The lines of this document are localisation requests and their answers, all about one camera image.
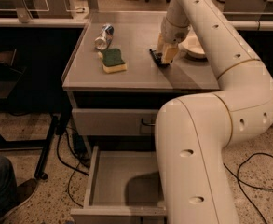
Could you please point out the dark blue rxbar wrapper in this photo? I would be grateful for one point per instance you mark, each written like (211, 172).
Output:
(157, 58)

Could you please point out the white bowl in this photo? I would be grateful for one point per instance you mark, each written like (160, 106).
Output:
(192, 46)

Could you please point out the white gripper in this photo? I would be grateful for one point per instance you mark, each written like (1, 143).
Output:
(174, 33)

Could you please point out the blue silver soda can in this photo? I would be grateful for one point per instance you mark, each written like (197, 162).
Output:
(105, 37)

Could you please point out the black drawer handle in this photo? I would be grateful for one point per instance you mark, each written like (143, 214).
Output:
(148, 124)

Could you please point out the green yellow sponge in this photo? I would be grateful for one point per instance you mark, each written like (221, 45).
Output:
(112, 61)

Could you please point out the brown shoe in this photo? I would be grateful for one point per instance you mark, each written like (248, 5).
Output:
(24, 193)

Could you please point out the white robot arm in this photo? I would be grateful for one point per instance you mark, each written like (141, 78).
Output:
(191, 131)

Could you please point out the grey drawer cabinet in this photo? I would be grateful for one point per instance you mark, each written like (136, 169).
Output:
(143, 85)

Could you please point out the open middle drawer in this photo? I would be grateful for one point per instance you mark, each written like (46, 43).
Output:
(123, 188)

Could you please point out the closed upper drawer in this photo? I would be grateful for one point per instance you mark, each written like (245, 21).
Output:
(113, 122)

